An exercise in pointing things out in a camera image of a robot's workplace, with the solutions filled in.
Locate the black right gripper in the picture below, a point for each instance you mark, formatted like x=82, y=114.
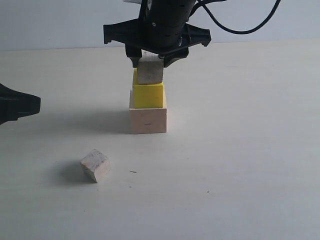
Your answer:
x=161, y=27

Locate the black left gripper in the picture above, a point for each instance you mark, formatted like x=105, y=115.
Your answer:
x=15, y=104

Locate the medium plain wooden cube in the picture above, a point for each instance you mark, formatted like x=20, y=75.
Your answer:
x=150, y=69

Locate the yellow painted wooden cube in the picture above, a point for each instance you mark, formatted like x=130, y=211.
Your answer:
x=147, y=96

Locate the large plain wooden cube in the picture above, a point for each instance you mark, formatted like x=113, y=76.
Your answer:
x=147, y=120

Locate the small plain wooden cube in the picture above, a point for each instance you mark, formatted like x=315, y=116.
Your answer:
x=95, y=165

